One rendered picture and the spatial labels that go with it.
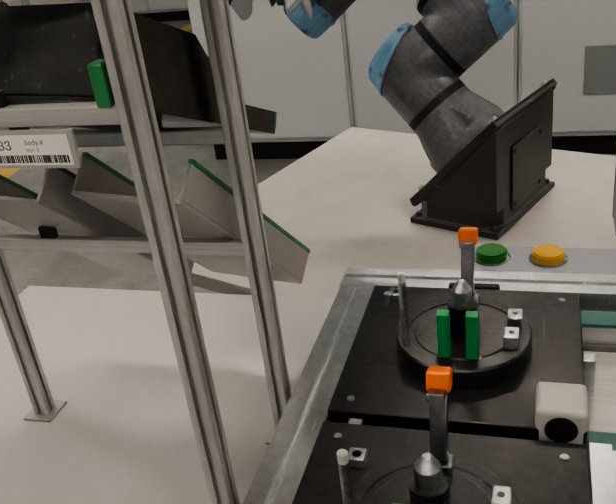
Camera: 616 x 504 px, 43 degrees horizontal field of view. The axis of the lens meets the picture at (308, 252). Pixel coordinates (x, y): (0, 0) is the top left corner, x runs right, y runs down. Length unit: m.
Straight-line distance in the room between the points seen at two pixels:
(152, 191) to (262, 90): 3.49
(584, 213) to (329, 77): 2.68
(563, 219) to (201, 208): 0.77
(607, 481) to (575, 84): 3.20
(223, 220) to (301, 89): 3.23
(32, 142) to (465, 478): 0.43
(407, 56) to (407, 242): 0.31
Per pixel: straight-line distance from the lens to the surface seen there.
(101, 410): 1.03
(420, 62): 1.33
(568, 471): 0.71
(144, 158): 0.57
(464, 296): 0.80
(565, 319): 0.89
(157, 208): 0.58
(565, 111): 3.86
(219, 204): 0.76
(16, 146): 0.62
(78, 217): 0.83
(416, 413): 0.76
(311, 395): 0.82
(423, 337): 0.82
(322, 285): 1.19
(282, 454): 0.75
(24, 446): 1.02
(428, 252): 1.26
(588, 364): 0.84
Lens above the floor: 1.46
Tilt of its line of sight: 27 degrees down
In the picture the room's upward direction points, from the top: 8 degrees counter-clockwise
